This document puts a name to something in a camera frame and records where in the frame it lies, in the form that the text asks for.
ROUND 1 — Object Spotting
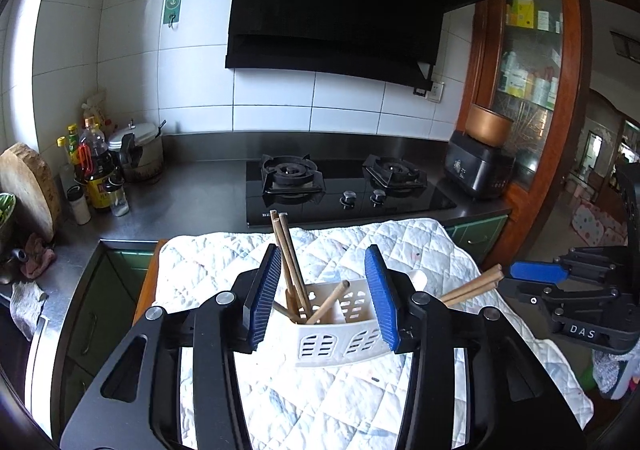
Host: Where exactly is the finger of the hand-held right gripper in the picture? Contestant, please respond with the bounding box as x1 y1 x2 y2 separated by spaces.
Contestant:
500 281 621 311
510 247 623 283

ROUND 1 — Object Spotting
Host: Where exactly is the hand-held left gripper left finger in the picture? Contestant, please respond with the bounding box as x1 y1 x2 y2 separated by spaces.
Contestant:
59 244 283 450

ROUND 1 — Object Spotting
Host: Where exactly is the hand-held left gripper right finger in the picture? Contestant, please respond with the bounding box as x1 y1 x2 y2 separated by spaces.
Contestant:
364 244 588 450

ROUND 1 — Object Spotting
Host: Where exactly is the brown wooden chopstick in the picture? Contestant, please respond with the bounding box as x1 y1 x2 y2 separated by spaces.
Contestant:
442 274 503 309
439 265 503 303
270 210 301 315
279 214 313 319
305 281 351 325
272 301 301 323

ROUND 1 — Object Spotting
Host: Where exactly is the white plastic utensil holder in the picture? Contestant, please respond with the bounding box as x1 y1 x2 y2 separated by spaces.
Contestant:
285 270 428 369

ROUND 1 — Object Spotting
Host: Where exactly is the person's right hand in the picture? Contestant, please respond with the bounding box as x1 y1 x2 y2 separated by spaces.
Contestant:
592 349 628 400

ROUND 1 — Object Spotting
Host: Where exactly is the polka dot play fence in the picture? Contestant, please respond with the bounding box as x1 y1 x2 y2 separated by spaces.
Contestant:
571 201 628 248

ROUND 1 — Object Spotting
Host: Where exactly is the black gas stove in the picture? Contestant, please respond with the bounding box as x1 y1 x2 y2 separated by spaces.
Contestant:
245 153 458 231

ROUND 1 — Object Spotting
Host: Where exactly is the wooden table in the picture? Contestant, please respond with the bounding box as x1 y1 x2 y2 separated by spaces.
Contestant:
132 239 168 325

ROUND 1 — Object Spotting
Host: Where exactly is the black rice cooker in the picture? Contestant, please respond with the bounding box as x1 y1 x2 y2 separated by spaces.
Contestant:
443 130 517 201

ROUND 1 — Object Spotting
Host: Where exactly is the white quilted cloth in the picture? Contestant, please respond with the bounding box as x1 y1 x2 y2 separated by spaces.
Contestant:
155 217 596 450

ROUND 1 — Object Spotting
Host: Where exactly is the copper inner pot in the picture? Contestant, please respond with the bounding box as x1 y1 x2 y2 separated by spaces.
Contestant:
465 103 514 149

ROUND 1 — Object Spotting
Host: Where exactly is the wooden glass door cabinet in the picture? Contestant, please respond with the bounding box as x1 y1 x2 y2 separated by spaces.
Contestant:
456 0 593 271

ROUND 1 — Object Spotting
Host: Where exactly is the small clear shaker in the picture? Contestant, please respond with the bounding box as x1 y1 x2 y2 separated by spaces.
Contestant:
109 174 131 217

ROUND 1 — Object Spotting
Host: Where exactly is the metal pressure cooker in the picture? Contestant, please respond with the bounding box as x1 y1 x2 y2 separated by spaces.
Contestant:
106 120 167 184

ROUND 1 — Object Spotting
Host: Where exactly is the white spice jar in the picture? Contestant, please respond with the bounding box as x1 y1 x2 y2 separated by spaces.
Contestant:
66 186 92 227

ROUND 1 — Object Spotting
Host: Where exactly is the large dark sauce bottle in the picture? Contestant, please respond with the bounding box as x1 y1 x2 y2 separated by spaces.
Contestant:
79 116 115 211

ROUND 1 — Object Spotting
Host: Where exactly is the pink rag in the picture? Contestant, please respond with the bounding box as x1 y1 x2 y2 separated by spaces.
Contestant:
19 233 57 279

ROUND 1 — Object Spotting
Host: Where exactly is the grey rag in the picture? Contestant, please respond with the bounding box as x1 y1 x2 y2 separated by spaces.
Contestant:
9 281 49 342

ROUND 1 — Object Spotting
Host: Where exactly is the seasoning packet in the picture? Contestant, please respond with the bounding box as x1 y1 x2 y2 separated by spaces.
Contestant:
82 88 108 123

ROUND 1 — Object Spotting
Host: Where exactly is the round wooden cutting board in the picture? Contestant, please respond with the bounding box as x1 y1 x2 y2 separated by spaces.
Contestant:
0 142 63 241

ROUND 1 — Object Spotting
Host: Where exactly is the pan of green vegetables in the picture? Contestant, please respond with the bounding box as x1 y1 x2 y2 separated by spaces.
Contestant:
0 193 17 233

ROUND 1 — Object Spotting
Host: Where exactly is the green wall hook sticker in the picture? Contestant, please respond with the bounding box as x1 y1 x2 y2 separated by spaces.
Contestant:
163 0 183 29

